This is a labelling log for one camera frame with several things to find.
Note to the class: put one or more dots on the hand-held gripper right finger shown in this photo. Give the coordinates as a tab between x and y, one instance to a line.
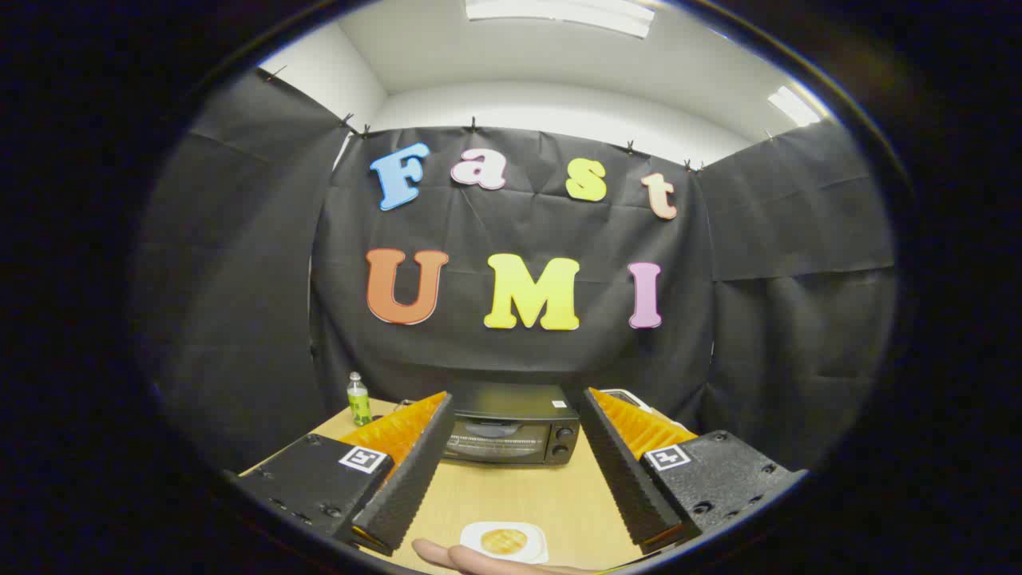
627	479

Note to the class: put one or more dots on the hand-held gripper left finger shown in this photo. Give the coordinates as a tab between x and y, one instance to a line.
411	479

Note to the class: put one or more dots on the white plate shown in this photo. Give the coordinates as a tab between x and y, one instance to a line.
471	537

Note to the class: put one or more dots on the golden bread bun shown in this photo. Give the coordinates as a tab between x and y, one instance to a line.
504	541

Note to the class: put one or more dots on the black toaster oven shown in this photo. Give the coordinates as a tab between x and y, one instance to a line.
511	399

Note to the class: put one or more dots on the white electric kettle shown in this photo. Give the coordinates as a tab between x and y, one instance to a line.
627	394

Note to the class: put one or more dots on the green label drink bottle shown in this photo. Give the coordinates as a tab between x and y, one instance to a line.
358	403

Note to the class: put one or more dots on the black backdrop cloth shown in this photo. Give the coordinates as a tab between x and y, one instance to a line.
519	351

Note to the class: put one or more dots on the ceiling light panel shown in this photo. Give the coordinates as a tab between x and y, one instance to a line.
793	105
559	12

